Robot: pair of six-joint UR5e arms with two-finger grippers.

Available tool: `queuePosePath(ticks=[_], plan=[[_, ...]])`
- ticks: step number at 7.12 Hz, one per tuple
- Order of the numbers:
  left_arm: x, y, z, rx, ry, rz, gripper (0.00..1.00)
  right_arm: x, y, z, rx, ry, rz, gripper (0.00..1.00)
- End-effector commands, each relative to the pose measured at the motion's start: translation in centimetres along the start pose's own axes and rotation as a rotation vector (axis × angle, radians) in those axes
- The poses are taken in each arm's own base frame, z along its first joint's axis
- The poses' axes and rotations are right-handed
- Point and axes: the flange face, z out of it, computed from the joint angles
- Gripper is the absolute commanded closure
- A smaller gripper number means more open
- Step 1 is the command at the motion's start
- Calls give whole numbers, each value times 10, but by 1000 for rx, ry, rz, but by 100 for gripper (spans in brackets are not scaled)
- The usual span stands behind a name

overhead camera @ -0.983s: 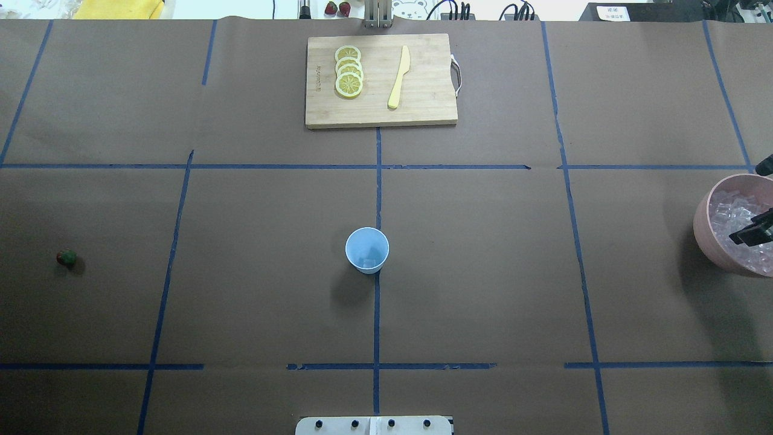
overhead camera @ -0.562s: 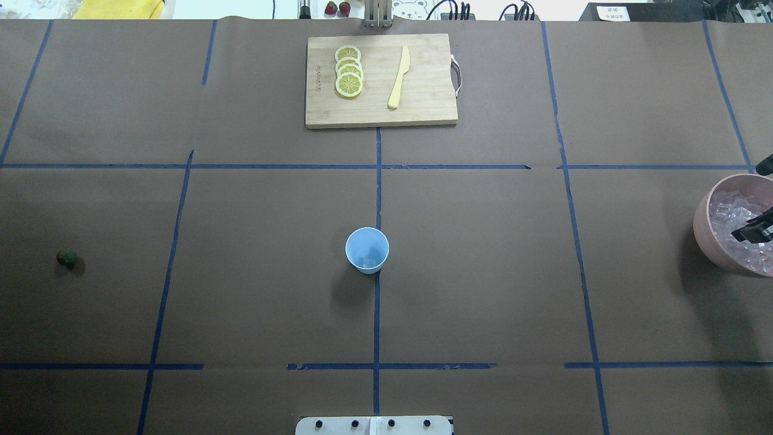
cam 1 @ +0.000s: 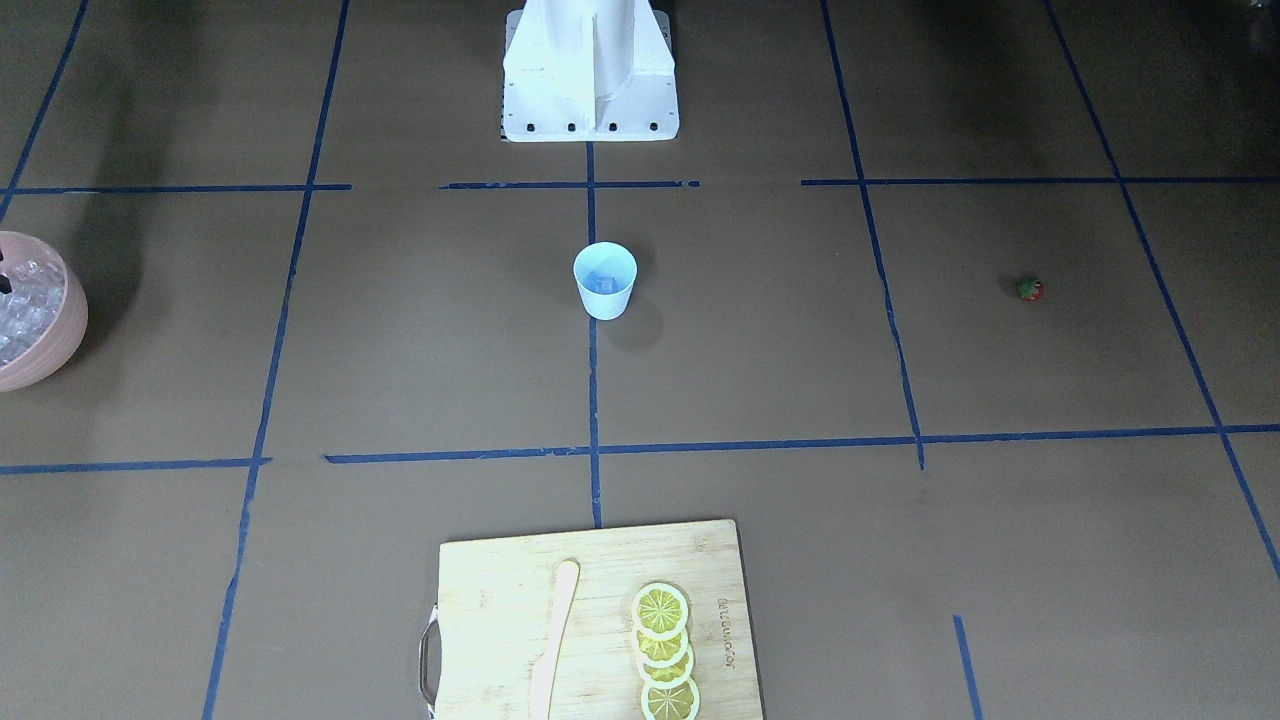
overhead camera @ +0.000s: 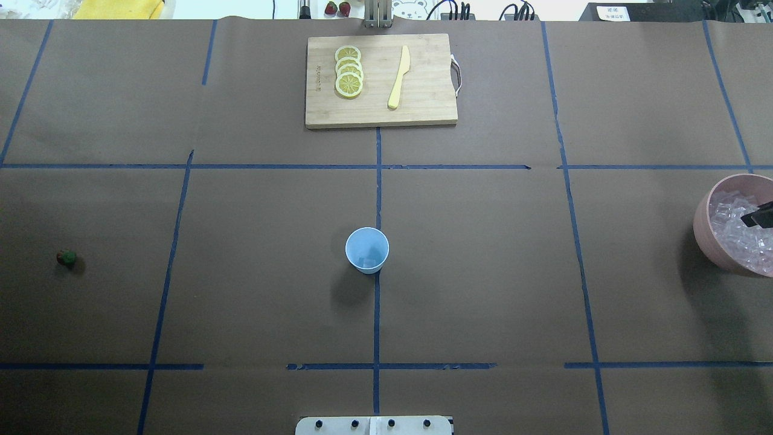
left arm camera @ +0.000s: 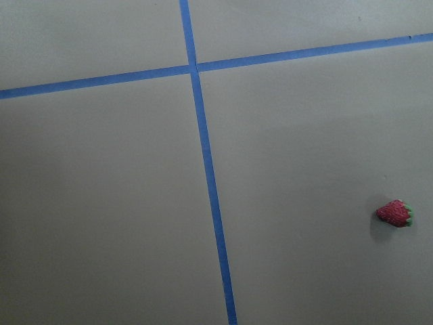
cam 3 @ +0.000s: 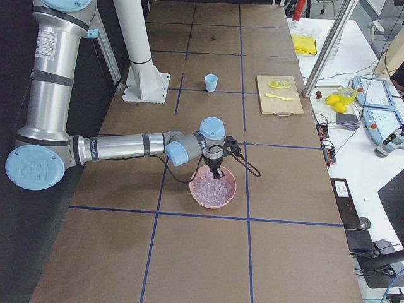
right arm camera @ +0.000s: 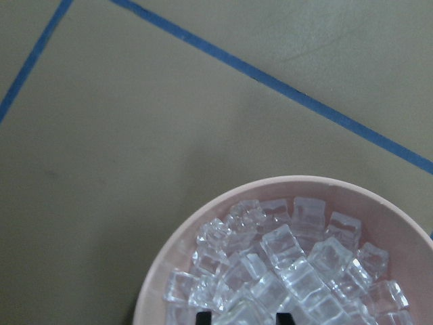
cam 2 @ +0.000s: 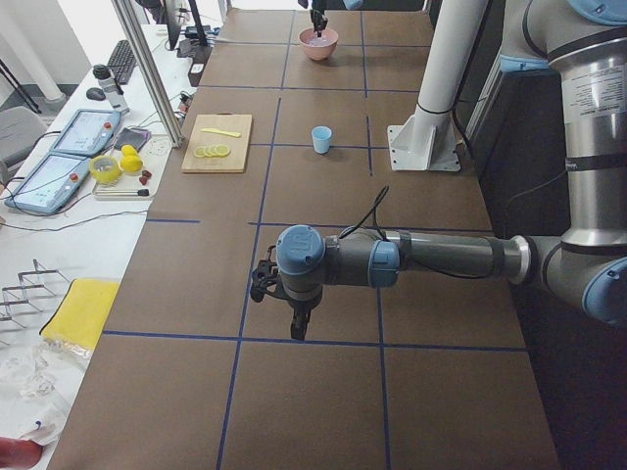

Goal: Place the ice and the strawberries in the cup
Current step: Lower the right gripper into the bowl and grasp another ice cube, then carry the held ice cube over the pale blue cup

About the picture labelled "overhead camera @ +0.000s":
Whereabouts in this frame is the clear ice cubes pile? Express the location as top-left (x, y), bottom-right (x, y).
top-left (708, 190), bottom-right (772, 275)

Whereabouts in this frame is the light blue plastic cup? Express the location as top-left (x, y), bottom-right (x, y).
top-left (345, 227), bottom-right (390, 275)

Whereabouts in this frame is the pink bowl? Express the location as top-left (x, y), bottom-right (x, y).
top-left (693, 173), bottom-right (772, 278)

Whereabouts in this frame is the bamboo cutting board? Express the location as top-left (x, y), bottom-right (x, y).
top-left (306, 33), bottom-right (458, 129)

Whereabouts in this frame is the yellow plastic knife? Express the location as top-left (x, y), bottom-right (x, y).
top-left (387, 46), bottom-right (411, 111)

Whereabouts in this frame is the lemon slice bottom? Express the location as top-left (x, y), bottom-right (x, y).
top-left (336, 72), bottom-right (364, 99)

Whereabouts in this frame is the lemon slice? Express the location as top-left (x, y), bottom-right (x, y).
top-left (336, 57), bottom-right (362, 74)
top-left (335, 46), bottom-right (362, 61)
top-left (336, 63), bottom-right (364, 79)
top-left (336, 72), bottom-right (364, 99)

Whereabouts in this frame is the lemon slice top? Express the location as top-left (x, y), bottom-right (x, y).
top-left (335, 46), bottom-right (362, 61)

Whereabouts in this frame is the strawberry on side table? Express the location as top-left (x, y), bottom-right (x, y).
top-left (324, 1), bottom-right (339, 16)

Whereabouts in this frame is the red toy strawberry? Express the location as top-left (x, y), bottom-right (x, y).
top-left (56, 250), bottom-right (77, 269)

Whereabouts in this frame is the yellow cloth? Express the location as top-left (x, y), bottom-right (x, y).
top-left (74, 1), bottom-right (165, 20)

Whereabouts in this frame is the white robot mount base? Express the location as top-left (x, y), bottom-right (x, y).
top-left (295, 415), bottom-right (455, 434)

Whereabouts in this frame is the aluminium frame post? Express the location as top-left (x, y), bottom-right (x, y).
top-left (364, 0), bottom-right (394, 28)

